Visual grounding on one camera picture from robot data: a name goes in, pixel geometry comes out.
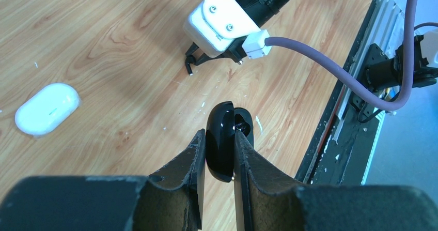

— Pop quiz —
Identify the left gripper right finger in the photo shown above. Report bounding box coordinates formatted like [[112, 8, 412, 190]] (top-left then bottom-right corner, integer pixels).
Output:
[[234, 131, 437, 230]]

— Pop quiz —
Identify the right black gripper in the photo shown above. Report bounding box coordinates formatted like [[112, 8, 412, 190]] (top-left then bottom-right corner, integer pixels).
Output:
[[185, 36, 247, 67]]

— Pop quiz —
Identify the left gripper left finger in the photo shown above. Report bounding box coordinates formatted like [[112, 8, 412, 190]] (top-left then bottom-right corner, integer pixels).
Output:
[[1, 129, 206, 230]]

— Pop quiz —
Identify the black earbud case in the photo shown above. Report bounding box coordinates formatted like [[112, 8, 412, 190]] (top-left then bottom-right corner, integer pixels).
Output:
[[206, 101, 254, 182]]

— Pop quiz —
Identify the white earbud charging case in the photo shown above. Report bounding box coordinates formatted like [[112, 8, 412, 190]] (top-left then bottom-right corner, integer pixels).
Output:
[[14, 83, 81, 136]]

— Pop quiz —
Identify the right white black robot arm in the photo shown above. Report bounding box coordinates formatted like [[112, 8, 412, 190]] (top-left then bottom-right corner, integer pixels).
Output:
[[184, 0, 290, 69]]

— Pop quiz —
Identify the aluminium frame rail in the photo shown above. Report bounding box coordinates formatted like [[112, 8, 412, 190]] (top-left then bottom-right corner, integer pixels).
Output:
[[321, 0, 404, 145]]

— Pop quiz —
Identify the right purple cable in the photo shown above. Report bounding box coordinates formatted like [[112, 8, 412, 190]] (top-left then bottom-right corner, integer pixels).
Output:
[[243, 0, 438, 113]]

